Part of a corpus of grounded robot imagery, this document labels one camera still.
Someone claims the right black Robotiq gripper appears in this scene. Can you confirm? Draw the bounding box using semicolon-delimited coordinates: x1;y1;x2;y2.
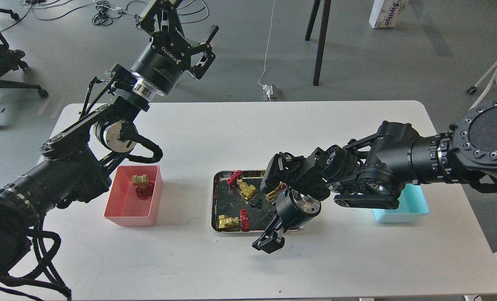
252;189;321;253

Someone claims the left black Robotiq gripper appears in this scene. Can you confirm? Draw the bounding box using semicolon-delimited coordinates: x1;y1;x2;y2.
130;0;219;96

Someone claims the brass valve red handle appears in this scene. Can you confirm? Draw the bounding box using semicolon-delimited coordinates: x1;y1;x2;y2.
132;174;155;199

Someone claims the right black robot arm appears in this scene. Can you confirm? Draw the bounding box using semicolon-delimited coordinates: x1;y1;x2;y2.
252;99;497;254

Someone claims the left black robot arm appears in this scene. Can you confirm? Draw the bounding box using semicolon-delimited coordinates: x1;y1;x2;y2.
0;0;219;301

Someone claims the small black gear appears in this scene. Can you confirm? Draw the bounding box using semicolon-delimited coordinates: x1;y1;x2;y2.
249;199;263;209

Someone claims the brass valve bottom left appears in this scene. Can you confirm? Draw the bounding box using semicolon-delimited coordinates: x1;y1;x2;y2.
218;208;251;232

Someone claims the brass valve top right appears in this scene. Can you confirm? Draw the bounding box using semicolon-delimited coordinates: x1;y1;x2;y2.
265;182;287;202

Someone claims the brass valve top left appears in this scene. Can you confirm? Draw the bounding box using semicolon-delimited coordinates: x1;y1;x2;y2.
227;170;256;204

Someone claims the light blue plastic box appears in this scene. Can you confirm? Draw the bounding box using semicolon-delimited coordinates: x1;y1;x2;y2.
373;184;430;223

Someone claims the pink plastic box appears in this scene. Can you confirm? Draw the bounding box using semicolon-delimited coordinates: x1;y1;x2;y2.
104;165;163;227

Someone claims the white cardboard box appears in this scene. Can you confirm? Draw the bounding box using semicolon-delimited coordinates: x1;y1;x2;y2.
369;0;409;28

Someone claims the stainless steel tray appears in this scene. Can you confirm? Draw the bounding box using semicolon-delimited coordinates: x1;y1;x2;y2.
210;169;306;234

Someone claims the white power adapter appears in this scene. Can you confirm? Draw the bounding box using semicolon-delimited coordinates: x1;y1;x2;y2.
262;84;283;102

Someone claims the black table leg right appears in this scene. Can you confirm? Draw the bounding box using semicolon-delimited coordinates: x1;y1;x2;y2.
304;0;331;86

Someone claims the black cable bundle floor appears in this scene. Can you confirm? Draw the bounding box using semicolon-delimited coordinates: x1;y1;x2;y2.
91;0;123;26

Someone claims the white cable on floor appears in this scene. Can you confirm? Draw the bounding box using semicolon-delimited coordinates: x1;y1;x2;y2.
256;0;276;88

